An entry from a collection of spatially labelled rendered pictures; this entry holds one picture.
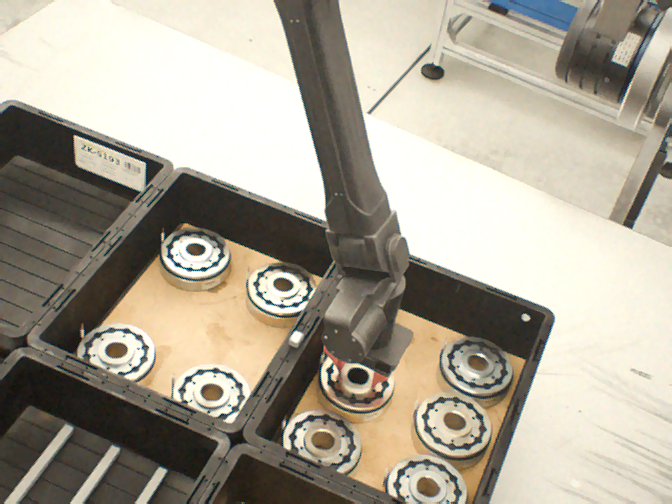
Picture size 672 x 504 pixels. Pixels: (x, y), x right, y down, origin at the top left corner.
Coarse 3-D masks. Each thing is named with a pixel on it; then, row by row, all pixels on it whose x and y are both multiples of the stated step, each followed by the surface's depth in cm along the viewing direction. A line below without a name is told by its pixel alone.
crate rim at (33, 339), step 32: (160, 192) 151; (128, 224) 144; (320, 224) 149; (96, 256) 139; (320, 288) 140; (64, 352) 127; (288, 352) 132; (128, 384) 125; (256, 384) 127; (192, 416) 123
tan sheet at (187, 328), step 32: (256, 256) 157; (160, 288) 150; (224, 288) 152; (128, 320) 145; (160, 320) 146; (192, 320) 146; (224, 320) 147; (256, 320) 148; (160, 352) 142; (192, 352) 142; (224, 352) 143; (256, 352) 144; (160, 384) 138
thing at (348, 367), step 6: (348, 366) 139; (354, 366) 139; (360, 366) 140; (342, 372) 138; (348, 372) 139; (366, 372) 139; (372, 372) 139; (342, 378) 138; (348, 378) 138; (372, 378) 138; (342, 384) 138; (348, 384) 137; (354, 384) 137; (366, 384) 138; (354, 390) 137; (360, 390) 137; (366, 390) 137
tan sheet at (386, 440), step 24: (432, 336) 150; (456, 336) 151; (408, 360) 147; (432, 360) 147; (312, 384) 141; (360, 384) 142; (408, 384) 144; (432, 384) 144; (312, 408) 138; (408, 408) 141; (504, 408) 143; (360, 432) 137; (384, 432) 137; (408, 432) 138; (384, 456) 135; (408, 456) 135; (360, 480) 131
